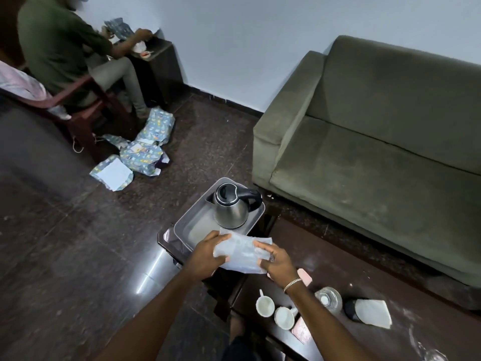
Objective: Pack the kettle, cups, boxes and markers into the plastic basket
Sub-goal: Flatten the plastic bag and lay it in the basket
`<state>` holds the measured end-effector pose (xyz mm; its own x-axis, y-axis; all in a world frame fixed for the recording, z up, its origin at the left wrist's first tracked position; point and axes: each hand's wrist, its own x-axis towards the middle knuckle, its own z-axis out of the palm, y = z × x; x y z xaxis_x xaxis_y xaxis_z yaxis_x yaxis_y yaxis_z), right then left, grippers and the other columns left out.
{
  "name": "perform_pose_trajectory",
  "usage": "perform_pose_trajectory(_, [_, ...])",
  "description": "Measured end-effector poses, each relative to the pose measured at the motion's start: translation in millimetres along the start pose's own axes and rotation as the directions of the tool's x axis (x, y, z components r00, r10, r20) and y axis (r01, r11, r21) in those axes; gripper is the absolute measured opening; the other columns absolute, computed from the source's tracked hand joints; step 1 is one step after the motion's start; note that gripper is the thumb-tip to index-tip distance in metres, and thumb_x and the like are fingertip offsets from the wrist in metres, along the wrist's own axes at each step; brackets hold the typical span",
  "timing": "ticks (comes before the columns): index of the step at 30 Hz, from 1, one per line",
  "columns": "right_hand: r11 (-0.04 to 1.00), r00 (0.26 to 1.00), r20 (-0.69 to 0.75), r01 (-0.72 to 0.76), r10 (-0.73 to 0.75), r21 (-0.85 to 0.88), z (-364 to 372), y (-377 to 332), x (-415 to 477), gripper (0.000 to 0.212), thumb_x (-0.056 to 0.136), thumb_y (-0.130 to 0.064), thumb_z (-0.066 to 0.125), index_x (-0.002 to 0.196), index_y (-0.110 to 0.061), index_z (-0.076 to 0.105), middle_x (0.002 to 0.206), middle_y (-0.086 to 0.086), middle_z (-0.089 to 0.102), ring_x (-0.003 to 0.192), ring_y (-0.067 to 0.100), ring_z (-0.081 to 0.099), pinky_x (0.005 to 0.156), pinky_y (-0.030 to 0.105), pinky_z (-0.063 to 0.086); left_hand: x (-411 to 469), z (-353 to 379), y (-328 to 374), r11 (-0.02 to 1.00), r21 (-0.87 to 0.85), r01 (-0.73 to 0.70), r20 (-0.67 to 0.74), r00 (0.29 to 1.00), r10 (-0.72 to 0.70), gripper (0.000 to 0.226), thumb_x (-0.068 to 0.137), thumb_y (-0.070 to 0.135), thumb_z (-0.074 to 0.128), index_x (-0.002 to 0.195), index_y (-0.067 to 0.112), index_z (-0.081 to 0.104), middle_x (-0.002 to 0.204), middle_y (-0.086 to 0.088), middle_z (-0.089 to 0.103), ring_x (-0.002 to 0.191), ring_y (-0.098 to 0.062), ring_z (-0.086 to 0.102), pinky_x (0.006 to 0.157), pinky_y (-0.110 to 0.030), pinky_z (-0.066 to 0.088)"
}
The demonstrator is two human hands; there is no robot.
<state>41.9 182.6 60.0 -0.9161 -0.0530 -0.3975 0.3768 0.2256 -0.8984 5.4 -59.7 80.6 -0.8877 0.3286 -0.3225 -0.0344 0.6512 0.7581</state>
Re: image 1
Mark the person's left hand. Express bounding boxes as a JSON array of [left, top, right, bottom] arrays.
[[183, 231, 232, 281]]

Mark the person's right hand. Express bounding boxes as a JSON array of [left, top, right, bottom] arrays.
[[253, 240, 301, 285]]

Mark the clear white plastic packet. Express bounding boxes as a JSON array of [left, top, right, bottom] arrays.
[[213, 228, 274, 275]]

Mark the person's left forearm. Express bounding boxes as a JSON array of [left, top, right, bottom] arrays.
[[93, 267, 206, 361]]

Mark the person's right forearm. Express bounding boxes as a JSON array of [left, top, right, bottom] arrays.
[[284, 282, 378, 361]]

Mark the white cup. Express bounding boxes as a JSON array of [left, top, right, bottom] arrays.
[[255, 289, 276, 318], [274, 306, 300, 331]]

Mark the silver metal tray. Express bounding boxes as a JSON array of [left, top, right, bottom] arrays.
[[174, 177, 267, 257]]

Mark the steel electric kettle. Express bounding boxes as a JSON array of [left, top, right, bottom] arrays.
[[205, 183, 263, 230]]

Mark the small dark wooden table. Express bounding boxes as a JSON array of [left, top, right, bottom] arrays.
[[157, 212, 279, 324]]

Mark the clear plastic water bottle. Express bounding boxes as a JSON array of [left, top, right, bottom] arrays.
[[314, 287, 343, 316]]

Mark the person's leg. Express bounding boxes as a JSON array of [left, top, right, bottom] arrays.
[[221, 315, 265, 361]]

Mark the dark wooden coffee table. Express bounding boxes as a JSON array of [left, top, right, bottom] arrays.
[[230, 217, 481, 361]]

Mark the white paper filter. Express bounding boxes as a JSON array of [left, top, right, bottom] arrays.
[[354, 299, 392, 330]]

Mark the blue patterned wrapped package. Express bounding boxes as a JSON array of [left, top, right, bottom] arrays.
[[119, 140, 171, 177], [135, 107, 176, 146]]

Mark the blue wrapping with white sheet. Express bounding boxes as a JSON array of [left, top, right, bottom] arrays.
[[89, 154, 135, 192]]

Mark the olive green sofa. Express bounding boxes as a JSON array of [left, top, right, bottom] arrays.
[[251, 35, 481, 291]]

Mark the blue wrapping paper scrap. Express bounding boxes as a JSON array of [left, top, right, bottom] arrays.
[[102, 134, 131, 151]]

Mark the clear plastic wrapper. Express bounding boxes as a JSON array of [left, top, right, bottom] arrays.
[[409, 326, 449, 361]]

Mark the dark red wooden chair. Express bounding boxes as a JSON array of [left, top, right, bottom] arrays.
[[0, 52, 137, 163]]

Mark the dark wooden side cabinet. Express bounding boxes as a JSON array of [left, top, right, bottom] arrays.
[[127, 37, 185, 109]]

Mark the patterned blue wrapping paper sheet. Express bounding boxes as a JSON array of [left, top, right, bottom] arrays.
[[103, 17, 135, 42]]

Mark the pink cloth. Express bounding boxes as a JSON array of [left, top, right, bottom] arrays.
[[0, 60, 72, 121]]

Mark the thin white cord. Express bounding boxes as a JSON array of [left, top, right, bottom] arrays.
[[72, 134, 106, 154]]

